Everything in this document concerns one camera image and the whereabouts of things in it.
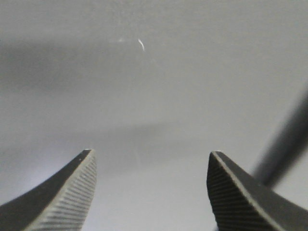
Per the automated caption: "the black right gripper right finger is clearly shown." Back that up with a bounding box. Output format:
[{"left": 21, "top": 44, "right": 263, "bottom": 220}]
[{"left": 206, "top": 151, "right": 308, "bottom": 231}]

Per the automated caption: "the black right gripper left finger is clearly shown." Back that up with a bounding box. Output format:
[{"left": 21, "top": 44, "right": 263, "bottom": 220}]
[{"left": 0, "top": 149, "right": 97, "bottom": 231}]

